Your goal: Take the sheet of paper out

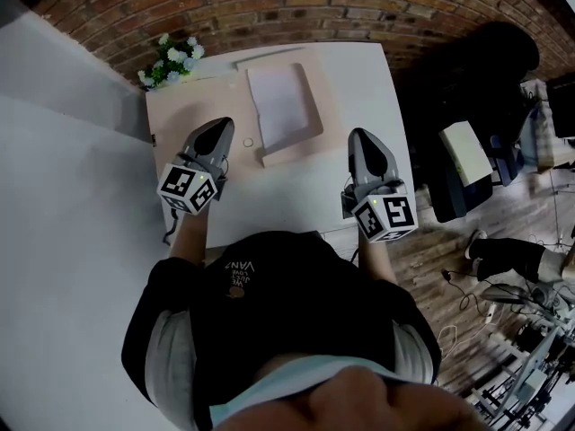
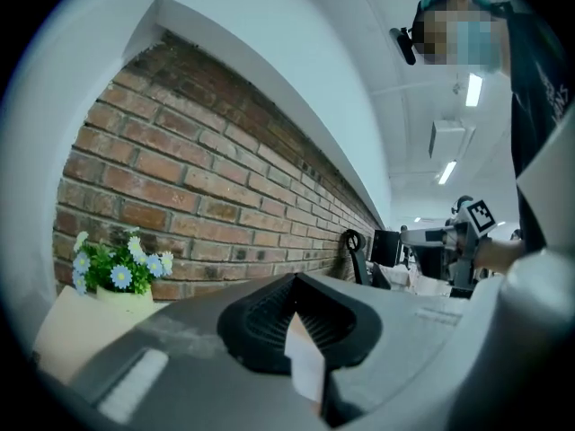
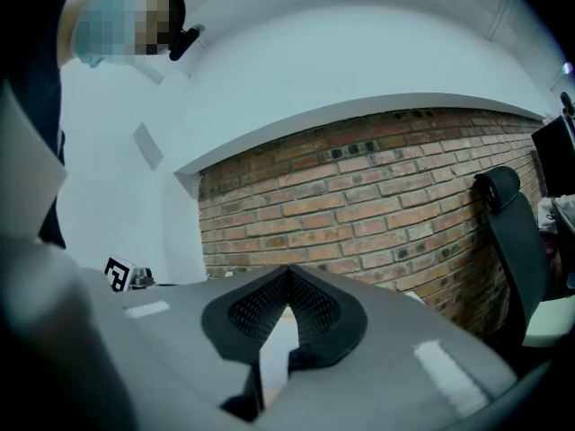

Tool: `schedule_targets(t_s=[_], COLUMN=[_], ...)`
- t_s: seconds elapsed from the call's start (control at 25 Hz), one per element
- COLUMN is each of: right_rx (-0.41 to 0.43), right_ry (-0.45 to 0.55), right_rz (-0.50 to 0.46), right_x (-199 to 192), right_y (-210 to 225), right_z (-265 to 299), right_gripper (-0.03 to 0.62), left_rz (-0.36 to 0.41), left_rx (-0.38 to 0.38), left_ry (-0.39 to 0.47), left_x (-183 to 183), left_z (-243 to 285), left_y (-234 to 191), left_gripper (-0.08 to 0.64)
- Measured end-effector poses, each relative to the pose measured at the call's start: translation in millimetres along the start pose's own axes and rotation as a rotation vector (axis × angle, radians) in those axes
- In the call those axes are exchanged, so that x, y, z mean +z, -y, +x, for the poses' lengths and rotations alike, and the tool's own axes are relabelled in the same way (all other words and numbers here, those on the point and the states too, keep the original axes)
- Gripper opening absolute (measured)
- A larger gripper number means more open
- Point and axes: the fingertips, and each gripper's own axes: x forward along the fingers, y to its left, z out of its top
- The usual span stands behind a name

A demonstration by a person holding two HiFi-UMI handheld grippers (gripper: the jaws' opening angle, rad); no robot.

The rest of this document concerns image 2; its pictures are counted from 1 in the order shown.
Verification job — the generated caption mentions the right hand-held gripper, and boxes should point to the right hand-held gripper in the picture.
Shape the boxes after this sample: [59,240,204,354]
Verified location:
[399,198,498,298]

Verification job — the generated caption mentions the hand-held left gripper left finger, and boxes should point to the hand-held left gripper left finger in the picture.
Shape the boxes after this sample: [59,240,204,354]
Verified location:
[70,274,323,431]

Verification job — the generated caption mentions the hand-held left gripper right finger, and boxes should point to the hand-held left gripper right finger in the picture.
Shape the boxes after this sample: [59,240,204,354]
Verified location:
[294,271,469,428]

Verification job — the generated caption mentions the person's right forearm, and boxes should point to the person's right forearm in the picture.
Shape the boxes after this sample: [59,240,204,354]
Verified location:
[475,238,527,272]

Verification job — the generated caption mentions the black monitor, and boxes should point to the black monitor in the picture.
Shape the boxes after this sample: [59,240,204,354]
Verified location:
[370,229,403,268]

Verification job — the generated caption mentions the ceiling light tube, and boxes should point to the ceiling light tube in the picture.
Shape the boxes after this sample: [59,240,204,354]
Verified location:
[438,159,459,186]
[464,73,484,109]

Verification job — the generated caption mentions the potted blue white flowers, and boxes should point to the potted blue white flowers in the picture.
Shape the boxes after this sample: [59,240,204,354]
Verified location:
[71,226,176,314]

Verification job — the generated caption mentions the person's black t-shirt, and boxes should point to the person's black t-shirt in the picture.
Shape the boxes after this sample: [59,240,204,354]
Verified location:
[501,2,575,256]

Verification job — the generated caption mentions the light blue face mask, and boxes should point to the light blue face mask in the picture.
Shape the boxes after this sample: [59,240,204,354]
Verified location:
[453,18,508,74]

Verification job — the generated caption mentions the person's face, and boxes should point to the person's face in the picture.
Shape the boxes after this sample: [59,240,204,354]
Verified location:
[411,0,509,69]

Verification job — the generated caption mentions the white ceiling duct box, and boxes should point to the white ceiling duct box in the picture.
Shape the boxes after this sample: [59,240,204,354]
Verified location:
[428,119,477,159]

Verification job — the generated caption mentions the black head-mounted camera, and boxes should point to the black head-mounted camera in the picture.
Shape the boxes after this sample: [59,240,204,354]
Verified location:
[388,24,420,66]

